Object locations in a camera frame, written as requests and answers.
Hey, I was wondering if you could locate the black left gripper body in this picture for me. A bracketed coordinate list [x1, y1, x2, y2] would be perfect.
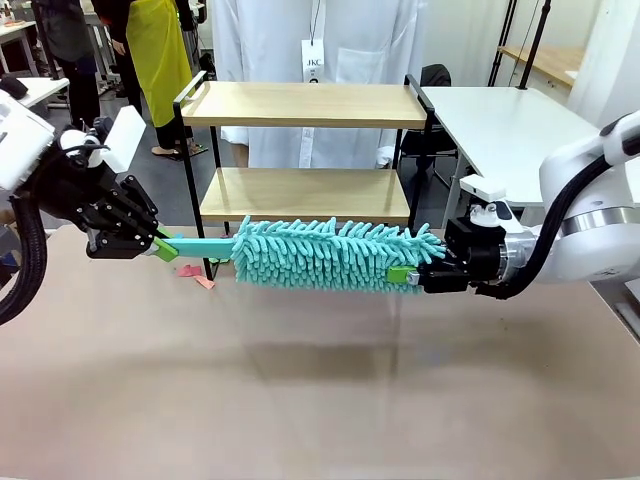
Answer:
[29, 147, 134, 242]

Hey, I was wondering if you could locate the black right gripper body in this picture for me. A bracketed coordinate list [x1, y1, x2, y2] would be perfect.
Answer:
[444, 217, 507, 282]

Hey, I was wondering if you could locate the teal chenille duster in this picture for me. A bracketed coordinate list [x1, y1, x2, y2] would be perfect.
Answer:
[160, 215, 450, 294]

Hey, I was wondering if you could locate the person's left forearm sleeve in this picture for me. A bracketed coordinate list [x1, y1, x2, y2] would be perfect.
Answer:
[373, 128, 402, 170]

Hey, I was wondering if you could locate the two-tier wood and black shelf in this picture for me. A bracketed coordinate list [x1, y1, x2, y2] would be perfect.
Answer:
[172, 69, 437, 281]

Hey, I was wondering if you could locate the white background workbench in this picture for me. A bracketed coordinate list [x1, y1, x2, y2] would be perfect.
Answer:
[0, 19, 72, 109]

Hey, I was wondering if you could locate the white side table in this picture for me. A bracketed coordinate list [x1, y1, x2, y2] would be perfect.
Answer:
[419, 86, 640, 216]

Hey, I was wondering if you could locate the person in dark clothes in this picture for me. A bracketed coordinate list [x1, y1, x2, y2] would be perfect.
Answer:
[29, 0, 104, 132]

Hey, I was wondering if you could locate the person in yellow apron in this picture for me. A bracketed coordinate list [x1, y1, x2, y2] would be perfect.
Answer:
[108, 0, 202, 157]

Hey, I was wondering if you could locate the black office chair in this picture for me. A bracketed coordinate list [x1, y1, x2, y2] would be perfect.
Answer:
[398, 63, 459, 187]

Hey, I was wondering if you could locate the wooden background desk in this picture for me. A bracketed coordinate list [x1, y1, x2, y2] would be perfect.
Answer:
[496, 44, 587, 92]

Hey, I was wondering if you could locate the black tripod stand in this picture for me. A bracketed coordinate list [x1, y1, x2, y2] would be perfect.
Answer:
[487, 0, 519, 89]

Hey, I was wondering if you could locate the black stand pole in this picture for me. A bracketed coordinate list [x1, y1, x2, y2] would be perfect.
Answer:
[516, 0, 552, 93]

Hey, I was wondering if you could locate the person in white coat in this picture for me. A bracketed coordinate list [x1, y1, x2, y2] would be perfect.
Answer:
[208, 0, 427, 171]

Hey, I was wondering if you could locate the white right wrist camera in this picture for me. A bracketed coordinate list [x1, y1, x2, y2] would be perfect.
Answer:
[459, 175, 508, 201]

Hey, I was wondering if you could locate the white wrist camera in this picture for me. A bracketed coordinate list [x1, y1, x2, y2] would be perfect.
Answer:
[459, 175, 508, 201]
[101, 104, 148, 172]

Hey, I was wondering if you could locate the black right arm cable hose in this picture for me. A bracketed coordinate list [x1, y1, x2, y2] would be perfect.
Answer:
[474, 149, 626, 302]

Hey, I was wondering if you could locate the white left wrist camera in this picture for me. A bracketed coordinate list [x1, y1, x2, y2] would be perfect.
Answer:
[101, 104, 148, 172]

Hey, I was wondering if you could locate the grey metal base plate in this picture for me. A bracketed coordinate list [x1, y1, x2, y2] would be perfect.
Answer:
[612, 284, 640, 346]

